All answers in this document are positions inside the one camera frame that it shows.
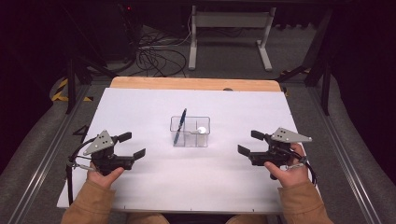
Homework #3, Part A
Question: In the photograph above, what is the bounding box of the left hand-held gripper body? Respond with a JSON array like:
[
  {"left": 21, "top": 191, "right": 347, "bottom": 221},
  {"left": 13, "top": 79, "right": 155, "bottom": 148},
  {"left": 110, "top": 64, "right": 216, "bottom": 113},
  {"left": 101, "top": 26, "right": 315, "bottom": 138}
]
[{"left": 82, "top": 130, "right": 135, "bottom": 176}]

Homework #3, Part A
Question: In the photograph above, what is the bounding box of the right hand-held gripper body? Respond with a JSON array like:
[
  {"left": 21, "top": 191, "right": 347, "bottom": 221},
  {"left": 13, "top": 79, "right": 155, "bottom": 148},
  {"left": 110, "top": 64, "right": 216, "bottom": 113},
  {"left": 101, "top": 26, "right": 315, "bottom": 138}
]
[{"left": 247, "top": 127, "right": 313, "bottom": 181}]

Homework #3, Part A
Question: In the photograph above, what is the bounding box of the white pen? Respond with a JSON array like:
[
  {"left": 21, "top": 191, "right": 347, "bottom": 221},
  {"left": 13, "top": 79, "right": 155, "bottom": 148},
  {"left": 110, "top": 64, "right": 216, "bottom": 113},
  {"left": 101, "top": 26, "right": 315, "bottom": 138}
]
[{"left": 190, "top": 125, "right": 208, "bottom": 135}]

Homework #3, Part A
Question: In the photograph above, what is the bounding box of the blue pen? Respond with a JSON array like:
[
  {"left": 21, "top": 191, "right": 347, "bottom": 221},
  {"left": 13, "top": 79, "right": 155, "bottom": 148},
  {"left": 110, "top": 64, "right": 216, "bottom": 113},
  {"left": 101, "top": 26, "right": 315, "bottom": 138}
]
[{"left": 173, "top": 107, "right": 188, "bottom": 147}]

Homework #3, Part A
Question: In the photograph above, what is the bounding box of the clear plastic organizer box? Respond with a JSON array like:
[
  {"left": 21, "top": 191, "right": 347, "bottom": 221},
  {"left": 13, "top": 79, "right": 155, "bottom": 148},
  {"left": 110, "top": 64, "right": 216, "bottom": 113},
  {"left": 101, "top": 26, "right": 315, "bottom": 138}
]
[{"left": 169, "top": 116, "right": 211, "bottom": 148}]

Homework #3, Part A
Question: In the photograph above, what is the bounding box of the person's left hand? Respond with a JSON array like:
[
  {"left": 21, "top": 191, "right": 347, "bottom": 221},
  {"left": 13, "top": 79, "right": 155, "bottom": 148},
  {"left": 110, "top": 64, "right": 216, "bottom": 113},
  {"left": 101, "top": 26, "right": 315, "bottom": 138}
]
[{"left": 86, "top": 161, "right": 126, "bottom": 189}]

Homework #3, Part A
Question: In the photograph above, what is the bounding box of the person's right hand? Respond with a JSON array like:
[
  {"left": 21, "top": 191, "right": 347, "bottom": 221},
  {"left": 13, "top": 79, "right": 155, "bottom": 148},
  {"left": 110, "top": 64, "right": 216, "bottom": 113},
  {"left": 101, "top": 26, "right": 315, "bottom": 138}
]
[{"left": 263, "top": 142, "right": 311, "bottom": 189}]

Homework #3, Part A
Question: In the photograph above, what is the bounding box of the white board sheet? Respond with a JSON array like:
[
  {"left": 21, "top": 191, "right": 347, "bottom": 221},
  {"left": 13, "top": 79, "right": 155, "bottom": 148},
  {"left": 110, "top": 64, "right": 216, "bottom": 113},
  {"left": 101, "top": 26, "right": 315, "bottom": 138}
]
[{"left": 56, "top": 87, "right": 327, "bottom": 215}]

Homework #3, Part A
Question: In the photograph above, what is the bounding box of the black metal stand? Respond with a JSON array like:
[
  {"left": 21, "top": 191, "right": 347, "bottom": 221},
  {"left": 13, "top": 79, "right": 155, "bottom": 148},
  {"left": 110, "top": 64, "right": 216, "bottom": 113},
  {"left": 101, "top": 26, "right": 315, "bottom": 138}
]
[
  {"left": 64, "top": 46, "right": 117, "bottom": 115},
  {"left": 275, "top": 8, "right": 333, "bottom": 117}
]

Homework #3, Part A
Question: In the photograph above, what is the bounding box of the person's left leg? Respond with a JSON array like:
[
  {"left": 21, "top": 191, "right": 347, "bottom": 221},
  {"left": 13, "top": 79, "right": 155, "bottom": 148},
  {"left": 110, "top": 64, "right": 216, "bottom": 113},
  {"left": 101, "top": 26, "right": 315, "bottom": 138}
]
[{"left": 125, "top": 212, "right": 171, "bottom": 224}]

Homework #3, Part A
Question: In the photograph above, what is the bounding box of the person's leg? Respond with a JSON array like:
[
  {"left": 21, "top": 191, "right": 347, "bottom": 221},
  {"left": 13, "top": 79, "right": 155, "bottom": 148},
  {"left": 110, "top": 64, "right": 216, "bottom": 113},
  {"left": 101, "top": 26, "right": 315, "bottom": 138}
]
[
  {"left": 225, "top": 214, "right": 269, "bottom": 224},
  {"left": 125, "top": 212, "right": 171, "bottom": 224}
]

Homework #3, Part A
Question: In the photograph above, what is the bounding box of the yellow black hazard tape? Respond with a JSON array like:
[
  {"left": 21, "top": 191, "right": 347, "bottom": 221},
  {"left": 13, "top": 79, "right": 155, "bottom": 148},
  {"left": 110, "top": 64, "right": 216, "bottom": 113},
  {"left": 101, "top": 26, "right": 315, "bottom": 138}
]
[{"left": 50, "top": 77, "right": 94, "bottom": 103}]

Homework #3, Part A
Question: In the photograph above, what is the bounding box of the person's right leg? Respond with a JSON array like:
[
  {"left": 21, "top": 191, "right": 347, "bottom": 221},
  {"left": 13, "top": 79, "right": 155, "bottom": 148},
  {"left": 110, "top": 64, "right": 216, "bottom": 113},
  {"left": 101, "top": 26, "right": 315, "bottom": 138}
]
[{"left": 225, "top": 214, "right": 269, "bottom": 224}]

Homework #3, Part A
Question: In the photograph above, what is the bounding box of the wooden table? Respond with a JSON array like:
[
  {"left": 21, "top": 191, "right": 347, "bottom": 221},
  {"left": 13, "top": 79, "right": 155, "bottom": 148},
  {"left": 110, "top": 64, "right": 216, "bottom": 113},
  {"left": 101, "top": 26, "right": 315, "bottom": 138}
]
[{"left": 109, "top": 76, "right": 282, "bottom": 92}]

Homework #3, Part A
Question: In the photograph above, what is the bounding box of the right hand-held gripper cable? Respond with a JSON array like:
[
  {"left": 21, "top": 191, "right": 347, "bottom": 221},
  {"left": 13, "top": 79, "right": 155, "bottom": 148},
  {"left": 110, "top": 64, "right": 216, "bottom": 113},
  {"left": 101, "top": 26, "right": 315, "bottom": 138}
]
[{"left": 289, "top": 148, "right": 319, "bottom": 189}]

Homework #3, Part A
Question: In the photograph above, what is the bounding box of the hand-held gripper cable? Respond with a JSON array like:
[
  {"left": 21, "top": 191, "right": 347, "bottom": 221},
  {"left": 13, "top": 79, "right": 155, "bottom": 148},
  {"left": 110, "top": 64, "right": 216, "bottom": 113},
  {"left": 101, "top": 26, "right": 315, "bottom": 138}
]
[
  {"left": 289, "top": 148, "right": 319, "bottom": 189},
  {"left": 65, "top": 137, "right": 98, "bottom": 206}
]

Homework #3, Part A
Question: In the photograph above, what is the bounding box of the left hand-held gripper cable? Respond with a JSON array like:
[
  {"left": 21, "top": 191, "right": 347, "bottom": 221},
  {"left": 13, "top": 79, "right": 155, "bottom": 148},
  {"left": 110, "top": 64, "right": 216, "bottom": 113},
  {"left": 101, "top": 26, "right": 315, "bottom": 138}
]
[{"left": 65, "top": 137, "right": 98, "bottom": 206}]

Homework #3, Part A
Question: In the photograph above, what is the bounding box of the aluminium floor rail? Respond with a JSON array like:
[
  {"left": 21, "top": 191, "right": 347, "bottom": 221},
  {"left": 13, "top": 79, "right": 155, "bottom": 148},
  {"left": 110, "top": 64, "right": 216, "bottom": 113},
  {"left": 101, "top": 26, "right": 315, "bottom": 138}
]
[
  {"left": 7, "top": 83, "right": 92, "bottom": 224},
  {"left": 306, "top": 87, "right": 383, "bottom": 224}
]

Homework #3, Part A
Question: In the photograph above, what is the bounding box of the tangle of black cables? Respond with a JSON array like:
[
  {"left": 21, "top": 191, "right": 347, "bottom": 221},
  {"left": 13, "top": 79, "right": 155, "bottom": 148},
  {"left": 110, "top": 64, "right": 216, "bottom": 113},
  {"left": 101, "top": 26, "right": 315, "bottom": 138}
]
[{"left": 124, "top": 24, "right": 192, "bottom": 78}]

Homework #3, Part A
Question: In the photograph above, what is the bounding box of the white metal desk frame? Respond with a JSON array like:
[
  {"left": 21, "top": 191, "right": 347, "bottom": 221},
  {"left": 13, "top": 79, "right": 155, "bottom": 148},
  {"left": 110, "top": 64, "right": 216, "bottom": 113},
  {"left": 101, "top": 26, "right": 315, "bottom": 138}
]
[{"left": 188, "top": 5, "right": 277, "bottom": 72}]

